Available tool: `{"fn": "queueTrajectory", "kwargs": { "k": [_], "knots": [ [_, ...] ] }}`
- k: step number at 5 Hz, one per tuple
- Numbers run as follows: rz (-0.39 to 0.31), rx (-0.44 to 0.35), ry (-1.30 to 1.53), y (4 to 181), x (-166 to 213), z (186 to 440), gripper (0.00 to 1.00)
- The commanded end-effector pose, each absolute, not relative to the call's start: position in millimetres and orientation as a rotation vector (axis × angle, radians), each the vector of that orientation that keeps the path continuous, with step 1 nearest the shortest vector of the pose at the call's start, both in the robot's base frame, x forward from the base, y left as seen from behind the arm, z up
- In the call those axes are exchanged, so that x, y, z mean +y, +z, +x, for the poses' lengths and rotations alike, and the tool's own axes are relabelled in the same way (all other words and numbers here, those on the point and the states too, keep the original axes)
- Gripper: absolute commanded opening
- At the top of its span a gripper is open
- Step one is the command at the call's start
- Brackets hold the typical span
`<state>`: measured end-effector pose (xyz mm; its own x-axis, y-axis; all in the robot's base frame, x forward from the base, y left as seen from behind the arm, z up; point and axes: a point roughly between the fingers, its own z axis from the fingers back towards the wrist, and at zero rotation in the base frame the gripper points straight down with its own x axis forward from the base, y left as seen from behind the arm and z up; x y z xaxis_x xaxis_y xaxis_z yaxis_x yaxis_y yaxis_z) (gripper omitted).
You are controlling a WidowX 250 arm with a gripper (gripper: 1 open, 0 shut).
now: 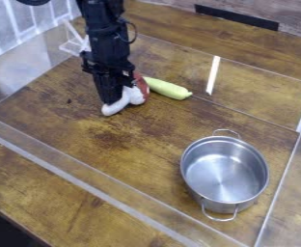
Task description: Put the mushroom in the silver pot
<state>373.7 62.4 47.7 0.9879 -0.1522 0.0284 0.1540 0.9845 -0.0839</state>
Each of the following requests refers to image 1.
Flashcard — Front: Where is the black cable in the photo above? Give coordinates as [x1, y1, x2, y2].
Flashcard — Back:
[16, 0, 139, 45]

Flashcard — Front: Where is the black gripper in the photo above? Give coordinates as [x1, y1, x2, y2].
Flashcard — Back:
[80, 49, 135, 104]

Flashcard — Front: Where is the clear acrylic triangular stand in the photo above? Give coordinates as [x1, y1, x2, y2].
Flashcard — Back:
[59, 20, 91, 57]

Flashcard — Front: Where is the white red plush mushroom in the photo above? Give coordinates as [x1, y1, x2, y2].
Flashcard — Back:
[102, 72, 150, 116]

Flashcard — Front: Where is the spoon with yellow-green handle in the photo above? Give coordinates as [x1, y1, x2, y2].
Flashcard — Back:
[144, 76, 194, 100]

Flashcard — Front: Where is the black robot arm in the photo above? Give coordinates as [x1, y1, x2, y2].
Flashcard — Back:
[76, 0, 135, 105]

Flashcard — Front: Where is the silver pot with handles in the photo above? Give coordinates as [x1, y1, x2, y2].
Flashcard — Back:
[180, 129, 270, 222]

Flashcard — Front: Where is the black strip on table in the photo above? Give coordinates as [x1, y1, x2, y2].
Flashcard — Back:
[195, 4, 280, 31]

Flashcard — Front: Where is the clear acrylic barrier panel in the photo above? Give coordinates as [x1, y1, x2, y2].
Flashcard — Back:
[0, 121, 246, 247]

